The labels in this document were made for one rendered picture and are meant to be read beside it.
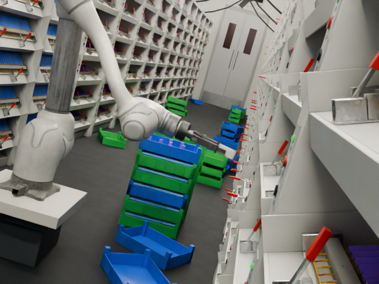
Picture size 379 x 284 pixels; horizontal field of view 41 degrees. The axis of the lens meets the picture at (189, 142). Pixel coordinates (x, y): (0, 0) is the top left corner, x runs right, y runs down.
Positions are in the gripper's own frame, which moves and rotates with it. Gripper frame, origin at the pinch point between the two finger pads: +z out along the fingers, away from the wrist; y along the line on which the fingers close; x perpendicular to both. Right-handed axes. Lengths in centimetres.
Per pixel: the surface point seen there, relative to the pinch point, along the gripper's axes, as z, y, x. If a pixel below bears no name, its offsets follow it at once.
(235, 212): 15.0, -14.5, -23.4
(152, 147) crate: -31, -51, -22
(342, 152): 2, 151, 26
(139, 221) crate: -21, -51, -59
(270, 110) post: 9.3, -14.3, 20.6
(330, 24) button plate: 0, 122, 39
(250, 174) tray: 13.6, -14.3, -6.2
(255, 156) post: 12.2, -14.5, 1.4
